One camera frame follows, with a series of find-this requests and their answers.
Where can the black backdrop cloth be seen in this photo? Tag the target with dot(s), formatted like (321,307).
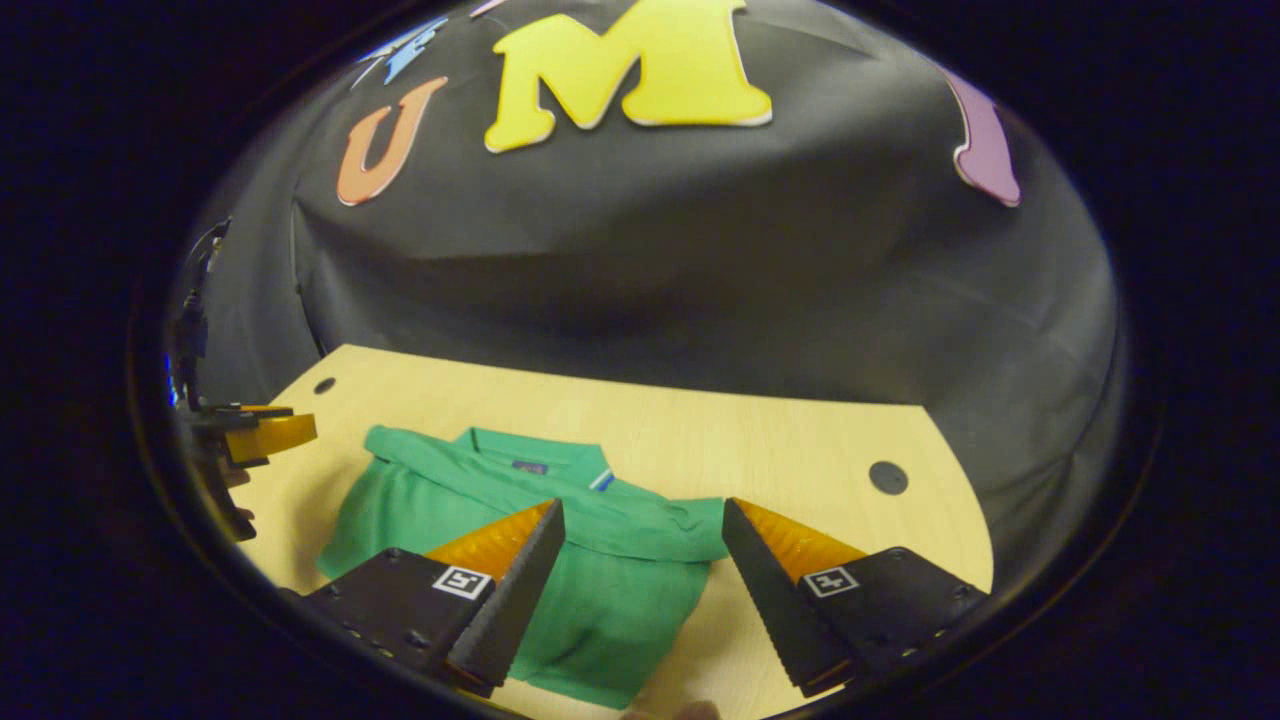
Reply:
(650,220)

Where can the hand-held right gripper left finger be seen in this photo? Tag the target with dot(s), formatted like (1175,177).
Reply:
(525,600)

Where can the green T-shirt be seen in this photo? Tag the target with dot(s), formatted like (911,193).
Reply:
(620,590)

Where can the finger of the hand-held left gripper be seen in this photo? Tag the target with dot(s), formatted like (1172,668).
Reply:
(262,436)

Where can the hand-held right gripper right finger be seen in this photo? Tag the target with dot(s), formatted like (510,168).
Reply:
(770,600)

